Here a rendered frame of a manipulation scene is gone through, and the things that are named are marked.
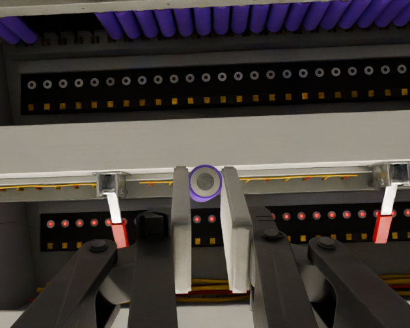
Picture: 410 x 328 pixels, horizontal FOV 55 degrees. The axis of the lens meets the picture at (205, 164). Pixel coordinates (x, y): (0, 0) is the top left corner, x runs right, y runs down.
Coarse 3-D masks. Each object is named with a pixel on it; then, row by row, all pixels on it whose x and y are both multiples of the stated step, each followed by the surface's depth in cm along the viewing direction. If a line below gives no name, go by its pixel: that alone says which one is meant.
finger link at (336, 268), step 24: (312, 240) 14; (336, 240) 14; (336, 264) 12; (360, 264) 12; (336, 288) 12; (360, 288) 11; (384, 288) 11; (336, 312) 12; (360, 312) 10; (384, 312) 10; (408, 312) 10
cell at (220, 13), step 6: (228, 6) 40; (216, 12) 41; (222, 12) 40; (228, 12) 41; (216, 18) 42; (222, 18) 42; (228, 18) 43; (216, 24) 44; (222, 24) 43; (228, 24) 44; (216, 30) 45; (222, 30) 45
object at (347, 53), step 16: (64, 32) 48; (80, 32) 49; (304, 48) 50; (320, 48) 50; (336, 48) 50; (352, 48) 49; (368, 48) 49; (384, 48) 49; (400, 48) 49; (32, 64) 51; (48, 64) 51; (64, 64) 51; (80, 64) 50; (96, 64) 50; (112, 64) 50; (128, 64) 50; (144, 64) 50; (160, 64) 50; (176, 64) 50; (192, 64) 50; (208, 64) 50; (224, 64) 50; (240, 64) 50
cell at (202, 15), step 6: (198, 12) 40; (204, 12) 40; (210, 12) 42; (198, 18) 42; (204, 18) 42; (210, 18) 43; (198, 24) 43; (204, 24) 43; (210, 24) 44; (198, 30) 45; (204, 30) 44; (210, 30) 46
